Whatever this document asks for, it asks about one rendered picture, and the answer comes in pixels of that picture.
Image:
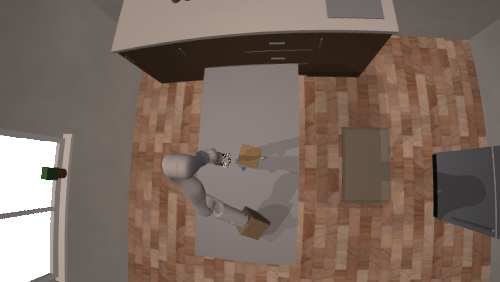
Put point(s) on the tan square mat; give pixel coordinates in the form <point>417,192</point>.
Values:
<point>249,156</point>

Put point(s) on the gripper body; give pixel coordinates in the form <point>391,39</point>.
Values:
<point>225,159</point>

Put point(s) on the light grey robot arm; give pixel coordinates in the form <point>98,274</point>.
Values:
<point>183,167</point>

